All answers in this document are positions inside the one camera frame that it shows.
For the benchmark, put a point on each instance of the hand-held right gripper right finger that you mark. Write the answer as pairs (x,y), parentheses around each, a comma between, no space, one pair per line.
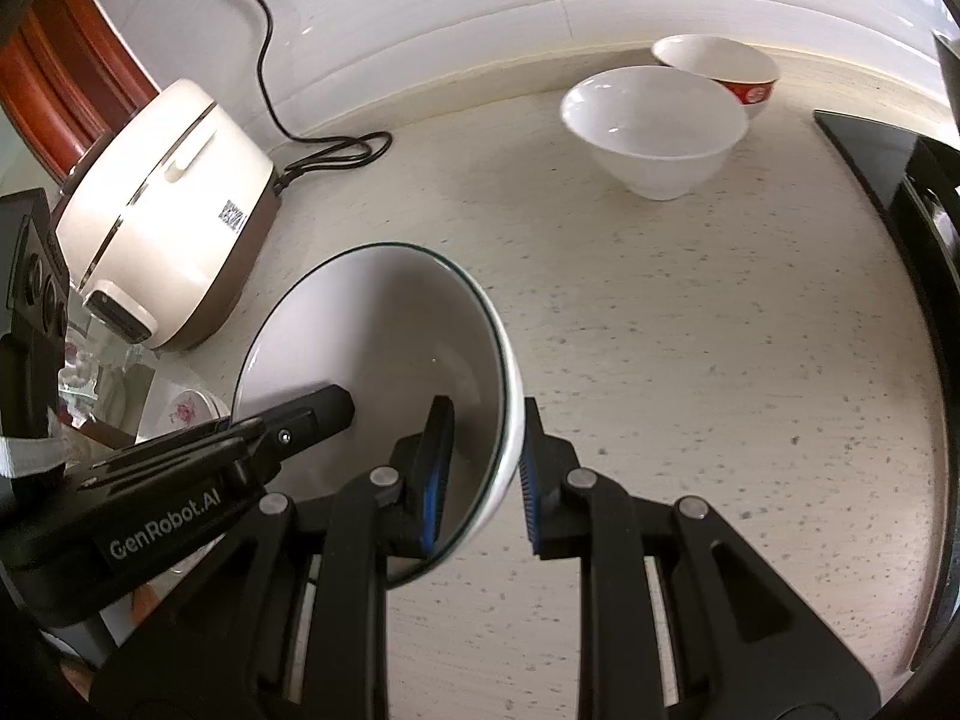
(531,487)

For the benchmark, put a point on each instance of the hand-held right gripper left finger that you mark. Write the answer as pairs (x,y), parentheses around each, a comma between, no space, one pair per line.
(439,457)

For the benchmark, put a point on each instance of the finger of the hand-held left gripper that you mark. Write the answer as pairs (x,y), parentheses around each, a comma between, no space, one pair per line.
(307,416)

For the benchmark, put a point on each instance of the white floral plate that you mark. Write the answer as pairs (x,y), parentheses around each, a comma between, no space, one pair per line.
(225,414)
(217,403)
(184,409)

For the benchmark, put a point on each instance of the white bowl with green rim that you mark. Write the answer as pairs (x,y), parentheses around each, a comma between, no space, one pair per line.
(375,330)

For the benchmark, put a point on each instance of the plain white bowl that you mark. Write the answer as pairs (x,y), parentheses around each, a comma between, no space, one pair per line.
(652,157)

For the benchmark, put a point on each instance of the white bowl with red band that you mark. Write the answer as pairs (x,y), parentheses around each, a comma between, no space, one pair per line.
(712,56)

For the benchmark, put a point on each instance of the white rice cooker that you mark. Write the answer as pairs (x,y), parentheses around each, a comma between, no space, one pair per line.
(172,202)

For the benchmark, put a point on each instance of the black gas stove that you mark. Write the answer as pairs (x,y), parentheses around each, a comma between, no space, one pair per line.
(885,157)

